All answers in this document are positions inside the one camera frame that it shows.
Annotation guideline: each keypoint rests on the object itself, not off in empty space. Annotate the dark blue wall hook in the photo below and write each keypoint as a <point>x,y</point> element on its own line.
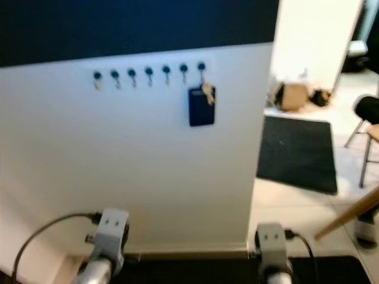
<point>166,69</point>
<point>114,74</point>
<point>148,71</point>
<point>131,73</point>
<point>201,65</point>
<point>183,68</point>
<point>97,76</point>

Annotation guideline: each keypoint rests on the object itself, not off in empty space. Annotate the brown cardboard box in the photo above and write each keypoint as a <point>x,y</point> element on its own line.
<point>292,96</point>

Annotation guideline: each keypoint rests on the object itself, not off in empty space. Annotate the metal frame chair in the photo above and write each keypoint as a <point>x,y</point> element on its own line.
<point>368,109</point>

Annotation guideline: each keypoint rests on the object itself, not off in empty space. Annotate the dark shoe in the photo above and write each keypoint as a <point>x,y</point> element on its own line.
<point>367,232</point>

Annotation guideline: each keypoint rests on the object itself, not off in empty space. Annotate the wooden stick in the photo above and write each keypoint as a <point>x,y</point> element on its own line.
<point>346,220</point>

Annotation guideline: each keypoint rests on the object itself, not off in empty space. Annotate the dark doormat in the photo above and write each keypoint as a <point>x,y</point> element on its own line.
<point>189,272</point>

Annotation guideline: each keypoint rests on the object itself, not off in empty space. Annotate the black floor mat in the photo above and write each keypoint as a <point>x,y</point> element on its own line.
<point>296,155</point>

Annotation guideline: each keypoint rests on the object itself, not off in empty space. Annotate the navy card holder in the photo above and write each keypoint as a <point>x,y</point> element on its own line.
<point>200,112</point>

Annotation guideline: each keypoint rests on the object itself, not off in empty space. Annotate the brass keys bunch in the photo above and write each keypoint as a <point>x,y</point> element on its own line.
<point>208,92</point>

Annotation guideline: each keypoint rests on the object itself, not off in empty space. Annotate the white door panel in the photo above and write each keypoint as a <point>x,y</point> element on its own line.
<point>314,38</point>

